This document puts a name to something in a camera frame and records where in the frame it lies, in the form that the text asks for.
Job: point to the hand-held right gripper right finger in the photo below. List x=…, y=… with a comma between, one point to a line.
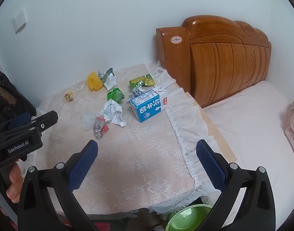
x=210, y=166

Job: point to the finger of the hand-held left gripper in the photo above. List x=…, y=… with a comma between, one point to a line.
x=19, y=120
x=49, y=118

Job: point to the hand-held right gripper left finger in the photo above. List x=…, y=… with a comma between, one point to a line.
x=83, y=166

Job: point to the clear plastic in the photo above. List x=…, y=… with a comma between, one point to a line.
x=87, y=121

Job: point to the green mesh basket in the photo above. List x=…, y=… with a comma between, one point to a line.
x=185, y=219

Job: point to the green wrapper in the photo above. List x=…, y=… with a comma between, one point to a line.
x=115, y=95

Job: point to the blue white milk carton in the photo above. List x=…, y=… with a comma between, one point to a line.
x=147, y=105

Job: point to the clear wrapper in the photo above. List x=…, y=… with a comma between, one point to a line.
x=137, y=92

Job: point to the green yellow snack bag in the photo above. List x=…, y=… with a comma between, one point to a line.
x=141, y=81

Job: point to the person's left hand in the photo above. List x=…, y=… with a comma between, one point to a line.
x=14, y=182

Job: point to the dark patterned jacket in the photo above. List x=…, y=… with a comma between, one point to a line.
x=7, y=96

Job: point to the small yellow wrapper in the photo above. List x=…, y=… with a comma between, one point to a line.
x=68, y=96

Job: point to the red silver wrapper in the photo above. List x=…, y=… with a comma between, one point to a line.
x=100, y=128

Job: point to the clear plastic film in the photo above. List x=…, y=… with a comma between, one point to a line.
x=77, y=85

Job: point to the pink bed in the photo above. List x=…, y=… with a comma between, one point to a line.
x=245, y=125

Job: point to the lace-covered nightstand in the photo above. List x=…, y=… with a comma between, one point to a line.
x=137, y=154

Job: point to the white crumpled paper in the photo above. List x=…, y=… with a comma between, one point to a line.
x=113, y=112

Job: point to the silver crumpled wrapper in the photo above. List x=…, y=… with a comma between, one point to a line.
x=103, y=75

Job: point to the white crumpled wrapper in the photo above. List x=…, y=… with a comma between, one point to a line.
x=111, y=81

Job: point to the wooden headboard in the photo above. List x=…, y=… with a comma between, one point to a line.
x=221, y=65

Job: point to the round headboard sticker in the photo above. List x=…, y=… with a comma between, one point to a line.
x=177, y=39

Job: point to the white wall switch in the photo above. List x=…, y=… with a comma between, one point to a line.
x=18, y=21

